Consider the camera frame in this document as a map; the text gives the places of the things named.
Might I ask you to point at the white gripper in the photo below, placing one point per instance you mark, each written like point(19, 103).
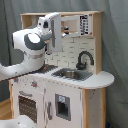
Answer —
point(50, 29)

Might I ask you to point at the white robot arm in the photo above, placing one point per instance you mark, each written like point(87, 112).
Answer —
point(34, 42)

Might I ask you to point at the wooden toy kitchen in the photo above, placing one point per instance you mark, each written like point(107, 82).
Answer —
point(87, 98)

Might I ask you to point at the black toy stovetop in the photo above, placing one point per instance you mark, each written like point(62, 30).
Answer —
point(48, 68)

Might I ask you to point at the black toy faucet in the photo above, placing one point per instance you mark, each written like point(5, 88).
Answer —
point(82, 61)

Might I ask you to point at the grey toy sink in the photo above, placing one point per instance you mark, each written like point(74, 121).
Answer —
point(72, 74)

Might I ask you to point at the grey fridge door dispenser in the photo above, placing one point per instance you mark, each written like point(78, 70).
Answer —
point(62, 104)

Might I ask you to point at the oven door with window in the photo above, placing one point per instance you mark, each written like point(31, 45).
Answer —
point(27, 106)

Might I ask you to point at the grey cabinet door handle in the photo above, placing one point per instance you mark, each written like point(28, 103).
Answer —
point(49, 111)

